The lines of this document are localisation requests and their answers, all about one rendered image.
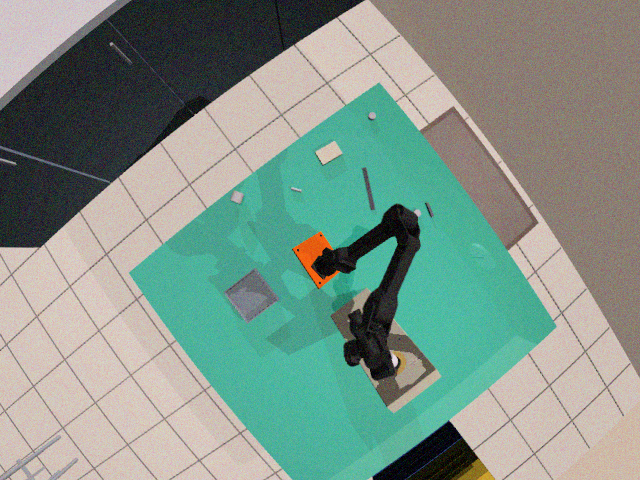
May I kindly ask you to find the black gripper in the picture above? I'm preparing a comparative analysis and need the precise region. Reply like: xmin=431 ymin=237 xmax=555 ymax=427
xmin=370 ymin=321 xmax=395 ymax=380

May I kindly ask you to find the grey flat bar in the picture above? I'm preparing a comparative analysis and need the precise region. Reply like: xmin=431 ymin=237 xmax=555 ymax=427
xmin=362 ymin=167 xmax=376 ymax=210

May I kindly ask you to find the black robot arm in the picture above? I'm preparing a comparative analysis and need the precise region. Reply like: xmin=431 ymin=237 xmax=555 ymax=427
xmin=311 ymin=204 xmax=421 ymax=369

